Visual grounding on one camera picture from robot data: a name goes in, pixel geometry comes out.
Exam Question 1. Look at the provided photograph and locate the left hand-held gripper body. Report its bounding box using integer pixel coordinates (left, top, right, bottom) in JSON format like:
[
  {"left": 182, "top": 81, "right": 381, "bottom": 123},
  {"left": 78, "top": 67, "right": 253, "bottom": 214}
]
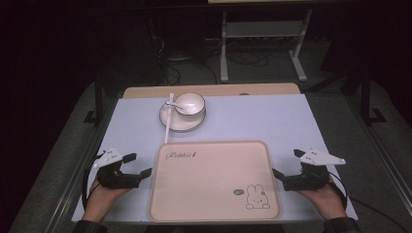
[{"left": 92, "top": 147, "right": 143, "bottom": 190}]

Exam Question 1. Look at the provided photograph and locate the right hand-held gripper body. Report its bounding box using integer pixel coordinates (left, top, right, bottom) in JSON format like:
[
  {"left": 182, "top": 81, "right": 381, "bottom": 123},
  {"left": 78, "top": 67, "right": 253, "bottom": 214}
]
[{"left": 282, "top": 148, "right": 347, "bottom": 192}]

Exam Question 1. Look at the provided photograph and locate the person's left hand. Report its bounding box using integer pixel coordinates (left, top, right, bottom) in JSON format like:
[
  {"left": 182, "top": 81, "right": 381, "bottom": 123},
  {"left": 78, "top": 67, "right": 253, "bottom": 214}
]
[{"left": 82, "top": 179, "right": 131, "bottom": 224}]

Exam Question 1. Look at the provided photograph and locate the person's right hand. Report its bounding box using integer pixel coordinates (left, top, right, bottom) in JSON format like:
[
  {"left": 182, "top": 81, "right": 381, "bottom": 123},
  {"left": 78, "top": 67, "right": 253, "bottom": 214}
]
[{"left": 296, "top": 180, "right": 348, "bottom": 221}]

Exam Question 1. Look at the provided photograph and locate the light blue table mat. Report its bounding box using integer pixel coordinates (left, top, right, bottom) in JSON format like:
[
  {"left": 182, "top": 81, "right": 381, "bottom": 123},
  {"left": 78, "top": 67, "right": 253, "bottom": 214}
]
[{"left": 71, "top": 93, "right": 359, "bottom": 224}]

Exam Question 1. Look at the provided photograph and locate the white chopstick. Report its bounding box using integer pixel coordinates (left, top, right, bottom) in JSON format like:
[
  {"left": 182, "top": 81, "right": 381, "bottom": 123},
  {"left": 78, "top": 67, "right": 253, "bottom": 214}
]
[
  {"left": 163, "top": 92, "right": 174, "bottom": 145},
  {"left": 164, "top": 92, "right": 175, "bottom": 145}
]

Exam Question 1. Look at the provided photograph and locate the white plate with dark rim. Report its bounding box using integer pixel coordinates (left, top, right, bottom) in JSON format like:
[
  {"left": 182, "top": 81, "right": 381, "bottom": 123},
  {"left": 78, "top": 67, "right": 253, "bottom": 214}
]
[{"left": 158, "top": 99, "right": 208, "bottom": 133}]

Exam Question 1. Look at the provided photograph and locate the beige rabbit print tray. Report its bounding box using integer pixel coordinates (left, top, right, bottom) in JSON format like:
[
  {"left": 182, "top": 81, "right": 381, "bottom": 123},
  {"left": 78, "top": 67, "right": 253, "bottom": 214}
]
[{"left": 147, "top": 139, "right": 283, "bottom": 224}]

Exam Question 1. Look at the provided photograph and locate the black metal stand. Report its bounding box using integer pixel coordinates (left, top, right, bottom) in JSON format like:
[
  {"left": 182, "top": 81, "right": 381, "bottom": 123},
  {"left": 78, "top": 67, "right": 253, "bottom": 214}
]
[
  {"left": 83, "top": 72, "right": 105, "bottom": 125},
  {"left": 358, "top": 66, "right": 388, "bottom": 127}
]

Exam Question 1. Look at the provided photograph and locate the white spoon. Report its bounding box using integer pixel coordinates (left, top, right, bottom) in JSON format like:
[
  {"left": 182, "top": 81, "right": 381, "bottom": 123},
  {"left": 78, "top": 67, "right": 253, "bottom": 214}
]
[{"left": 164, "top": 99, "right": 187, "bottom": 112}]

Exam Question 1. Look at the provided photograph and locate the white bowl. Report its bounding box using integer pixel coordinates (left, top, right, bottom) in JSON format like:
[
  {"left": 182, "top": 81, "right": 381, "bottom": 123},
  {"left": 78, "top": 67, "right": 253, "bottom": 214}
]
[{"left": 173, "top": 91, "right": 207, "bottom": 117}]

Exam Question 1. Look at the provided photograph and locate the wooden table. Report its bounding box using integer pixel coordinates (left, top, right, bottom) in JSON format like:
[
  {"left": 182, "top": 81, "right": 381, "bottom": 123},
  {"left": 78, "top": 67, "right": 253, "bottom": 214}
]
[{"left": 122, "top": 83, "right": 301, "bottom": 99}]

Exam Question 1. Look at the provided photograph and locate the white metal stand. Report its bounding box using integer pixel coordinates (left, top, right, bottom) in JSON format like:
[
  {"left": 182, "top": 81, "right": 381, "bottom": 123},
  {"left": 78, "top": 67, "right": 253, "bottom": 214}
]
[{"left": 219, "top": 9, "right": 314, "bottom": 83}]

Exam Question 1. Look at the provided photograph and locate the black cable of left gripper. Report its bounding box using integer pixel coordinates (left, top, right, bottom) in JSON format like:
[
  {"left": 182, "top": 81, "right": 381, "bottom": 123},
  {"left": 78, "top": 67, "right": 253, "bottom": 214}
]
[{"left": 81, "top": 154, "right": 102, "bottom": 212}]

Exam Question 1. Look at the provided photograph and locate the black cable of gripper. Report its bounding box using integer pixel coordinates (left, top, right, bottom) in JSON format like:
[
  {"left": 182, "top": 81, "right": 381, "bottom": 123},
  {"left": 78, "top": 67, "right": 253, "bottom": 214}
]
[
  {"left": 81, "top": 154, "right": 102, "bottom": 212},
  {"left": 327, "top": 171, "right": 412, "bottom": 233}
]

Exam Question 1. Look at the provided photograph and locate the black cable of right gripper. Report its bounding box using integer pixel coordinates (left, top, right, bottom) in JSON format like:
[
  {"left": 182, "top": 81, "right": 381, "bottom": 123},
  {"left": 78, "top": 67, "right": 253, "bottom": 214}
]
[{"left": 327, "top": 171, "right": 412, "bottom": 233}]

